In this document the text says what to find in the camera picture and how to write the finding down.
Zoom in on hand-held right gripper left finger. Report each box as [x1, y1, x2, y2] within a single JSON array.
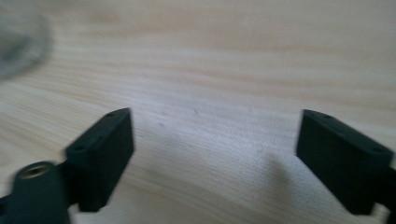
[[64, 107, 135, 213]]

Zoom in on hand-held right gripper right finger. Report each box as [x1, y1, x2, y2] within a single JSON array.
[[295, 108, 395, 217]]

